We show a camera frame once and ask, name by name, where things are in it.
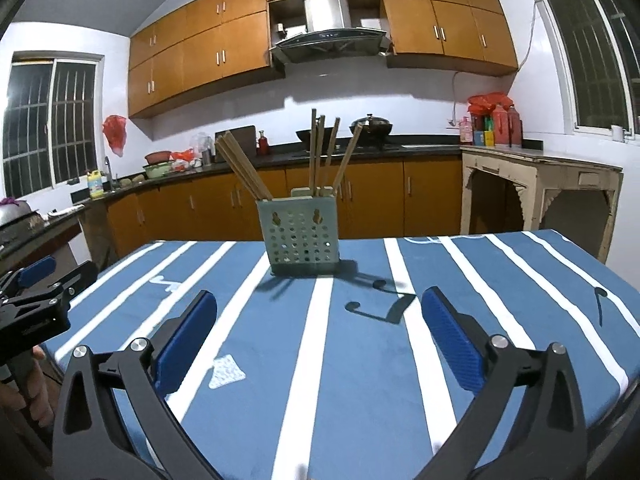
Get orange lower kitchen cabinets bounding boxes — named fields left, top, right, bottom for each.
left=104, top=154, right=464, bottom=261

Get person left hand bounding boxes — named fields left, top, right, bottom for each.
left=0, top=346, right=54, bottom=428

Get yellow detergent bottle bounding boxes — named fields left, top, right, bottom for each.
left=87, top=170, right=104, bottom=200

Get sink faucet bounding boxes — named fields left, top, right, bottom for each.
left=104, top=156, right=114, bottom=191

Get left barred window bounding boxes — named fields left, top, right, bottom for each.
left=1, top=58, right=99, bottom=198

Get barred window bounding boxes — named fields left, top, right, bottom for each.
left=539, top=0, right=639, bottom=140
left=1, top=58, right=99, bottom=198

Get green enamel basin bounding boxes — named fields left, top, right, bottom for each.
left=143, top=160, right=172, bottom=179

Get red basin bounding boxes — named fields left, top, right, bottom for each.
left=144, top=151, right=171, bottom=165

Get red bag near basins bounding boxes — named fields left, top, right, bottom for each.
left=170, top=148, right=195, bottom=171

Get clear plastic bag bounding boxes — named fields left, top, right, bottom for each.
left=191, top=132, right=213, bottom=158

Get blue striped tablecloth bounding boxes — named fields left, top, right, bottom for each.
left=47, top=231, right=639, bottom=479

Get dark wooden cutting board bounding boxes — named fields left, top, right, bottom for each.
left=214, top=125, right=257, bottom=162

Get green perforated utensil holder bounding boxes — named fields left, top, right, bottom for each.
left=257, top=186, right=340, bottom=278

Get red sauce bottle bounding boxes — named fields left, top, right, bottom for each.
left=257, top=130, right=270, bottom=156

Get old cream side table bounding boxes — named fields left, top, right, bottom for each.
left=460, top=145, right=623, bottom=263

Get black wok left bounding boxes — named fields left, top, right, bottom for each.
left=294, top=128, right=334, bottom=154

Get red oil bottles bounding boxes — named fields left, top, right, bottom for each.
left=491, top=104, right=523, bottom=148

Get pink bottle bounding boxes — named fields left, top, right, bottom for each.
left=458, top=116, right=474, bottom=145

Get red bag on counter corner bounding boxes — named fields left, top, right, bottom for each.
left=468, top=92, right=514, bottom=116

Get black lidded wok right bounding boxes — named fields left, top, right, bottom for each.
left=349, top=114, right=393, bottom=150

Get steel range hood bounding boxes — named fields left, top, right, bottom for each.
left=269, top=0, right=390, bottom=65

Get right barred window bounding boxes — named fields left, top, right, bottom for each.
left=539, top=0, right=639, bottom=140

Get red plastic bag on wall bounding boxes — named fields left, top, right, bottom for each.
left=102, top=115, right=127, bottom=157

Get orange upper wall cabinets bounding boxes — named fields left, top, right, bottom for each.
left=128, top=0, right=518, bottom=117

